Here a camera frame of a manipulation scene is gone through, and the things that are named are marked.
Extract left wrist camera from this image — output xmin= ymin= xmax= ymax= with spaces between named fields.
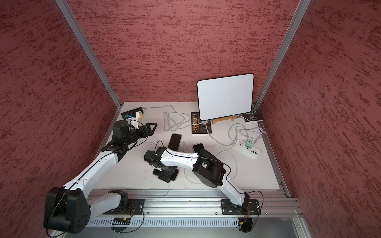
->
xmin=122 ymin=112 xmax=140 ymax=129

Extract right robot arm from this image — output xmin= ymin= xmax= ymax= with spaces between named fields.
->
xmin=144 ymin=147 xmax=250 ymax=214

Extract white power strip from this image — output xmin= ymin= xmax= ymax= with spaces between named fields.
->
xmin=235 ymin=139 xmax=261 ymax=159

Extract left aluminium corner post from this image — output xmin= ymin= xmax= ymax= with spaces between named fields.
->
xmin=55 ymin=0 xmax=122 ymax=110

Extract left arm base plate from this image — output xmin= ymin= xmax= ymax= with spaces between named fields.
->
xmin=103 ymin=199 xmax=145 ymax=216

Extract phone pink case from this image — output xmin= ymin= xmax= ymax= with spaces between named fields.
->
xmin=192 ymin=143 xmax=205 ymax=153
xmin=169 ymin=169 xmax=179 ymax=182

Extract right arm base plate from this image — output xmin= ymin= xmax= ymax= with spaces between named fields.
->
xmin=220 ymin=199 xmax=262 ymax=215

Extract aluminium corner post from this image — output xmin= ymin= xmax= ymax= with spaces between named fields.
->
xmin=253 ymin=0 xmax=311 ymax=112
xmin=55 ymin=0 xmax=122 ymax=110

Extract white cables right side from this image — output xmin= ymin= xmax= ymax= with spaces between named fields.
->
xmin=205 ymin=114 xmax=267 ymax=146

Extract black booklet right corner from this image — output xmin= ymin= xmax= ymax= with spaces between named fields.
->
xmin=242 ymin=111 xmax=264 ymax=122

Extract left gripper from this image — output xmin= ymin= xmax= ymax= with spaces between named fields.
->
xmin=124 ymin=123 xmax=157 ymax=145

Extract aluminium rail frame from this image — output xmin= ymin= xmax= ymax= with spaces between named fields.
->
xmin=85 ymin=189 xmax=312 ymax=238

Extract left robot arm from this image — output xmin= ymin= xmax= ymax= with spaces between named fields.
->
xmin=43 ymin=120 xmax=157 ymax=234

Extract phone teal case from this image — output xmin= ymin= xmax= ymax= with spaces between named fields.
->
xmin=168 ymin=133 xmax=182 ymax=151

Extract black power strip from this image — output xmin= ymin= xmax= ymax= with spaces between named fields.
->
xmin=121 ymin=107 xmax=144 ymax=120

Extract white tablet panel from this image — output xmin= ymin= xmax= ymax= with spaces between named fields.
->
xmin=196 ymin=73 xmax=255 ymax=121

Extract thick grey coiled cable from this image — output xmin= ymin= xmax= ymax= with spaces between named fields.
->
xmin=163 ymin=111 xmax=206 ymax=132

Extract green plug adapter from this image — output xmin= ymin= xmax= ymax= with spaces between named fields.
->
xmin=245 ymin=140 xmax=254 ymax=149

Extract black book yellow letters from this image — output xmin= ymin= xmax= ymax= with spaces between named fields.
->
xmin=191 ymin=112 xmax=212 ymax=136

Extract wooden tablet stand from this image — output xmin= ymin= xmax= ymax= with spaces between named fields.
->
xmin=211 ymin=116 xmax=237 ymax=125

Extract right aluminium corner post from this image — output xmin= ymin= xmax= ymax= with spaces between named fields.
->
xmin=253 ymin=0 xmax=311 ymax=112

